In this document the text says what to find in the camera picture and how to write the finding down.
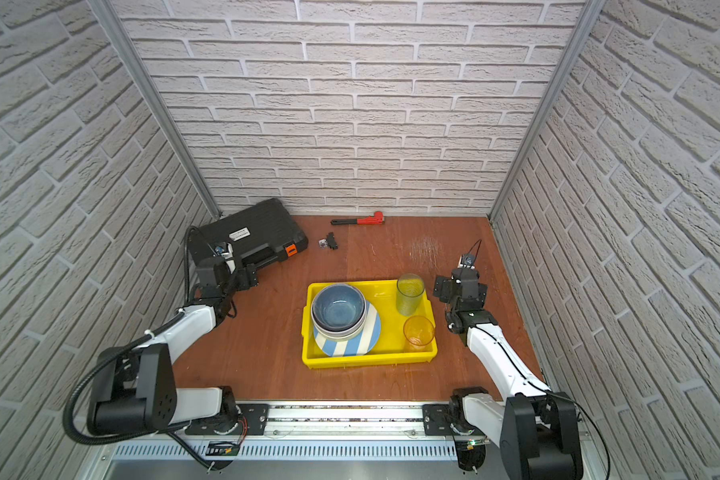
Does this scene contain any blue translucent cup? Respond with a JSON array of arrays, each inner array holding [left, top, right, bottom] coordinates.
[[396, 273, 425, 317]]

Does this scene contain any pink translucent cup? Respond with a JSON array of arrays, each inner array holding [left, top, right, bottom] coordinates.
[[403, 316, 435, 352]]

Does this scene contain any yellow plastic bin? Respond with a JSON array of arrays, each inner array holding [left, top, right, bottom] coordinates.
[[301, 280, 438, 369]]

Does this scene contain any dark blue ceramic bowl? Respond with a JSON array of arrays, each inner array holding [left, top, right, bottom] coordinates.
[[310, 283, 367, 331]]

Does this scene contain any translucent purple bowl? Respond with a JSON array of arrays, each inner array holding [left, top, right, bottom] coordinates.
[[312, 320, 366, 342]]

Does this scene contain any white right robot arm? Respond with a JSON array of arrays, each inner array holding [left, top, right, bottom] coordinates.
[[433, 253, 584, 479]]

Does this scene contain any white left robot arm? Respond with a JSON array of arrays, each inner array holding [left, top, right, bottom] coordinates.
[[86, 242, 240, 436]]

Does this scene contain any black plastic tool case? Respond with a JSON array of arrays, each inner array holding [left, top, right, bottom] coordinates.
[[189, 198, 308, 272]]

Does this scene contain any small dark object on table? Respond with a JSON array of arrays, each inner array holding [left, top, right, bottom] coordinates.
[[318, 232, 338, 250]]

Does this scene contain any red black pipe wrench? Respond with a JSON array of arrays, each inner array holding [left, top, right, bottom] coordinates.
[[330, 211, 385, 226]]

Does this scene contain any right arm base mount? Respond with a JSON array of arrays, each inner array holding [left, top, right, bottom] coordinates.
[[422, 401, 474, 436]]

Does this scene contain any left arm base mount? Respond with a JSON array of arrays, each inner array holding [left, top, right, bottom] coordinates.
[[184, 403, 270, 437]]

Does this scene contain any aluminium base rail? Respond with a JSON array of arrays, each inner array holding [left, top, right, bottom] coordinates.
[[83, 401, 505, 478]]

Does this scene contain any black corrugated cable conduit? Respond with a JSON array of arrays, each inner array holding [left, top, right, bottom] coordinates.
[[61, 226, 217, 472]]

